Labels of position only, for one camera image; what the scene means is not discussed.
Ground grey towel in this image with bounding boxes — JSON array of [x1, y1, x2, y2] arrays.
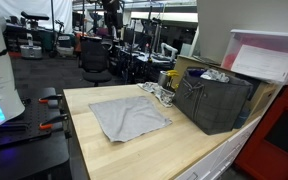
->
[[88, 96, 173, 143]]

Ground patterned white grey cloth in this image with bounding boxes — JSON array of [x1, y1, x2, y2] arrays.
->
[[137, 81, 176, 108]]

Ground grey metal cup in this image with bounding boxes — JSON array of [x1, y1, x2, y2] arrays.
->
[[157, 70, 171, 89]]

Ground yellow artificial flowers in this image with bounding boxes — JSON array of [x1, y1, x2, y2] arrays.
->
[[165, 69, 181, 92]]

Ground black office chair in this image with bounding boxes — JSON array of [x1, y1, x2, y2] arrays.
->
[[79, 37, 114, 88]]

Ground dark grey storage crate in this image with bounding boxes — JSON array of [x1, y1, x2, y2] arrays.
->
[[172, 67, 254, 136]]

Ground white cloth in bag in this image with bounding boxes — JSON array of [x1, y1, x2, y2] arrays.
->
[[199, 68, 231, 84]]

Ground black kick scooter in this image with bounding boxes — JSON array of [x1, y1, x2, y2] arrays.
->
[[48, 19, 75, 58]]

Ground white drawer cabinet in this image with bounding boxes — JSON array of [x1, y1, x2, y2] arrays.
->
[[175, 116, 262, 180]]

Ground clear plastic storage bin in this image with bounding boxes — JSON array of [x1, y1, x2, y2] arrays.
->
[[220, 28, 288, 85]]

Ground grey round floor device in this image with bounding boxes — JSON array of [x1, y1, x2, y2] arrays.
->
[[19, 33, 43, 60]]

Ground white paper sheet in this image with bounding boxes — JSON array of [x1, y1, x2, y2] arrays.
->
[[230, 44, 288, 83]]

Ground white backdrop curtain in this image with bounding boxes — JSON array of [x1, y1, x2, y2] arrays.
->
[[0, 0, 73, 34]]

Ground red metal cabinet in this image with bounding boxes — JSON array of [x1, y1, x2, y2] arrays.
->
[[233, 63, 288, 180]]

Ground black clamp orange handle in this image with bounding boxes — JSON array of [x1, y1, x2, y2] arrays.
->
[[38, 113, 70, 131], [38, 94, 64, 105]]

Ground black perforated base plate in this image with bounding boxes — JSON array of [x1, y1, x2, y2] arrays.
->
[[0, 87, 68, 151]]

